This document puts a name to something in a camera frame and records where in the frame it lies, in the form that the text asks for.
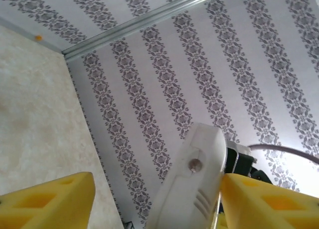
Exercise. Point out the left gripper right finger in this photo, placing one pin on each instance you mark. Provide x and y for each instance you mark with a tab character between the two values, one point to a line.
269	204

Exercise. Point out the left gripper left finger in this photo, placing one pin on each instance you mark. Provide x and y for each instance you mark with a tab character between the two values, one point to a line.
45	204

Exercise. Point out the white remote control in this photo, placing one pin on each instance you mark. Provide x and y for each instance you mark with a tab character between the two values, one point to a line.
189	189

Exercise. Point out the small orange sticker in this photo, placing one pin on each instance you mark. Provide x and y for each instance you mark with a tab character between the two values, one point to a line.
38	37

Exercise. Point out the aluminium back floor rail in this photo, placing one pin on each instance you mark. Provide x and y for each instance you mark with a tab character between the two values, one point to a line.
25	30

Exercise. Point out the aluminium frame post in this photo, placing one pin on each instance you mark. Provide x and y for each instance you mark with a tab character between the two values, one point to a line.
139	21

